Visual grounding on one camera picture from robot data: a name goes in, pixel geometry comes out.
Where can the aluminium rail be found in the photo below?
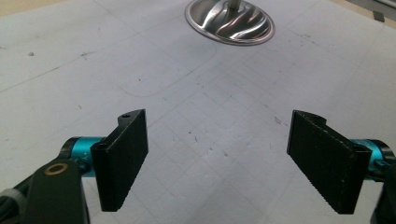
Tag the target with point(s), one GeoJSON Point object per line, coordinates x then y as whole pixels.
{"type": "Point", "coordinates": [373, 3]}

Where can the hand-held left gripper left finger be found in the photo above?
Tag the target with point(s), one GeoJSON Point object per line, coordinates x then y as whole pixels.
{"type": "Point", "coordinates": [121, 161]}

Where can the grey tape piece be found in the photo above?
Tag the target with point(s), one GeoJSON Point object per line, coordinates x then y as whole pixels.
{"type": "Point", "coordinates": [378, 16]}

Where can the steel utensil stand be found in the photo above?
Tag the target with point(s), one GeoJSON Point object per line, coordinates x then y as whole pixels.
{"type": "Point", "coordinates": [230, 25]}

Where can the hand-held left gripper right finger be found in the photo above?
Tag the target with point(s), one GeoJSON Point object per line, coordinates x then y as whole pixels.
{"type": "Point", "coordinates": [327, 161]}

